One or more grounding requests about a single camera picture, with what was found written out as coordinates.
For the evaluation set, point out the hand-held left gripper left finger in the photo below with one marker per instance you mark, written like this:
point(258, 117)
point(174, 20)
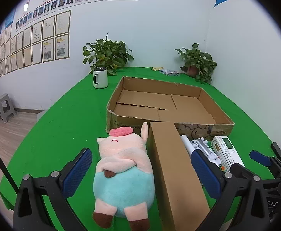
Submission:
point(79, 170)

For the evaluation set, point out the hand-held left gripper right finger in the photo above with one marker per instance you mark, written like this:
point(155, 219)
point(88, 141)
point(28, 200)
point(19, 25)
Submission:
point(206, 175)

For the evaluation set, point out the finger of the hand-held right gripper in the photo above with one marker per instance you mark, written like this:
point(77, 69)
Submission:
point(278, 152)
point(260, 157)

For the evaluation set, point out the white toy with cylinders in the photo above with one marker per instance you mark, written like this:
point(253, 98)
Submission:
point(207, 150)

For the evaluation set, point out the long brown cardboard box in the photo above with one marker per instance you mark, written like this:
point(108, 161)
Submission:
point(176, 173)

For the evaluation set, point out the green and white medicine box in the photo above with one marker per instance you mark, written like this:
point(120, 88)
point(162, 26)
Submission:
point(227, 149)

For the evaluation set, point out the white plastic device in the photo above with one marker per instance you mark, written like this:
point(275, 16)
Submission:
point(186, 143)

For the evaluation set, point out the pink plush pig toy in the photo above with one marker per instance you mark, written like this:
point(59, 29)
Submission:
point(123, 163)

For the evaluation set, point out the large shallow cardboard box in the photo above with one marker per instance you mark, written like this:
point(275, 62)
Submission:
point(154, 101)

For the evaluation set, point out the green tablecloth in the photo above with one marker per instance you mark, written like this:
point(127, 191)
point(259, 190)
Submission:
point(65, 125)

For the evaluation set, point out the patterned tissue packet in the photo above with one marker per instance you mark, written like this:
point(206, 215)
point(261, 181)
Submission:
point(169, 72)

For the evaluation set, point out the leafy plant in red pot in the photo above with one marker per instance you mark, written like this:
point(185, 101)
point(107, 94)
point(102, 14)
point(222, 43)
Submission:
point(198, 62)

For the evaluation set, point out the yellow cloth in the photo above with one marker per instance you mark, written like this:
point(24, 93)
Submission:
point(157, 68)

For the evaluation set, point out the leafy plant in white mug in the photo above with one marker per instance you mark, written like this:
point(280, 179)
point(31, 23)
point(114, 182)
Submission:
point(106, 53)

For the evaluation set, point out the wall of framed certificates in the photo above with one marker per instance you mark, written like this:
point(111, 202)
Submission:
point(46, 41)

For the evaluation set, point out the small blue wall poster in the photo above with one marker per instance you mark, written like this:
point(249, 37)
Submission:
point(10, 18)

